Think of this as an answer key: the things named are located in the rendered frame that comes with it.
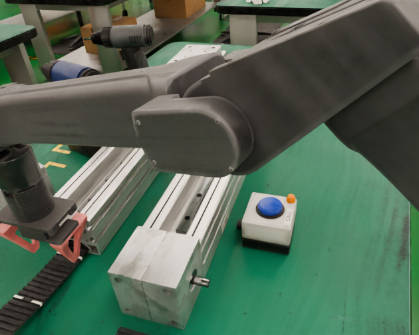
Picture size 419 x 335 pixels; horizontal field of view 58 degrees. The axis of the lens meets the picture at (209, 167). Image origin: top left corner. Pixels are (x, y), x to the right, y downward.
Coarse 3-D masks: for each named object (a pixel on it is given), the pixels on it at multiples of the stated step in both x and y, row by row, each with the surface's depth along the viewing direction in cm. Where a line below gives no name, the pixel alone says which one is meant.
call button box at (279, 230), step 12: (252, 204) 64; (288, 204) 64; (252, 216) 62; (264, 216) 61; (276, 216) 61; (288, 216) 61; (240, 228) 66; (252, 228) 61; (264, 228) 60; (276, 228) 59; (288, 228) 59; (252, 240) 63; (264, 240) 62; (276, 240) 61; (288, 240) 60; (276, 252) 63; (288, 252) 62
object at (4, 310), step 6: (6, 306) 55; (12, 306) 55; (0, 312) 54; (6, 312) 54; (12, 312) 55; (18, 312) 54; (24, 312) 54; (30, 312) 54; (12, 318) 54; (18, 318) 53; (24, 318) 53
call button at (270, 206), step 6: (264, 198) 63; (270, 198) 63; (276, 198) 63; (258, 204) 62; (264, 204) 62; (270, 204) 62; (276, 204) 62; (282, 204) 62; (264, 210) 61; (270, 210) 61; (276, 210) 61
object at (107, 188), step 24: (96, 168) 73; (120, 168) 71; (144, 168) 77; (72, 192) 67; (96, 192) 70; (120, 192) 69; (144, 192) 78; (72, 216) 67; (96, 216) 62; (120, 216) 70; (72, 240) 65; (96, 240) 64
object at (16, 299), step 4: (16, 296) 57; (20, 296) 57; (12, 300) 56; (16, 300) 57; (20, 300) 57; (24, 300) 56; (28, 300) 56; (32, 300) 56; (36, 300) 56; (12, 304) 56; (16, 304) 56; (20, 304) 56; (24, 304) 56; (28, 304) 56; (32, 304) 56; (36, 304) 56; (40, 304) 56; (24, 308) 55; (28, 308) 55; (32, 308) 55; (36, 308) 55
